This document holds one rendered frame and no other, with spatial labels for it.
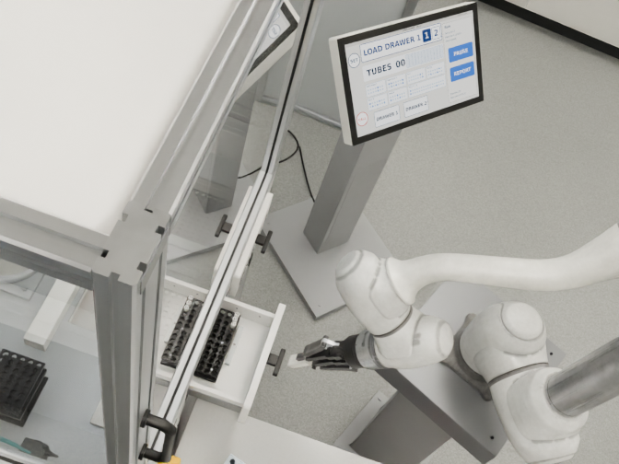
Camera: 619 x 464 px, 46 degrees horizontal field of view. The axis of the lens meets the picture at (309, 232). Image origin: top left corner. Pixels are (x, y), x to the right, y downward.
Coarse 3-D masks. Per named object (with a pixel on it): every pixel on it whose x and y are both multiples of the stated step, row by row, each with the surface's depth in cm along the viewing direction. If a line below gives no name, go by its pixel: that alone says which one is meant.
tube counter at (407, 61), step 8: (432, 48) 218; (440, 48) 219; (400, 56) 212; (408, 56) 214; (416, 56) 215; (424, 56) 217; (432, 56) 218; (440, 56) 220; (400, 64) 213; (408, 64) 215; (416, 64) 216
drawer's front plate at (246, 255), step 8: (264, 200) 199; (264, 208) 198; (264, 216) 199; (256, 224) 194; (256, 232) 193; (248, 240) 191; (248, 248) 190; (248, 256) 189; (240, 264) 187; (240, 272) 186; (232, 280) 186; (240, 280) 194; (232, 288) 190
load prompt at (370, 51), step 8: (440, 24) 217; (408, 32) 212; (416, 32) 213; (424, 32) 214; (432, 32) 216; (440, 32) 218; (384, 40) 208; (392, 40) 209; (400, 40) 211; (408, 40) 212; (416, 40) 214; (424, 40) 215; (432, 40) 217; (440, 40) 218; (360, 48) 204; (368, 48) 206; (376, 48) 207; (384, 48) 209; (392, 48) 210; (400, 48) 212; (408, 48) 213; (368, 56) 207; (376, 56) 208; (384, 56) 209
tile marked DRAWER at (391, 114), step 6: (390, 108) 215; (396, 108) 216; (378, 114) 214; (384, 114) 215; (390, 114) 216; (396, 114) 217; (378, 120) 214; (384, 120) 215; (390, 120) 216; (396, 120) 218; (378, 126) 215
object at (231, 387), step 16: (224, 304) 186; (240, 304) 184; (240, 320) 188; (256, 320) 188; (272, 320) 186; (240, 336) 186; (256, 336) 187; (240, 352) 184; (256, 352) 185; (224, 368) 181; (240, 368) 181; (192, 384) 171; (208, 384) 178; (224, 384) 178; (240, 384) 179; (208, 400) 175; (224, 400) 172; (240, 400) 171
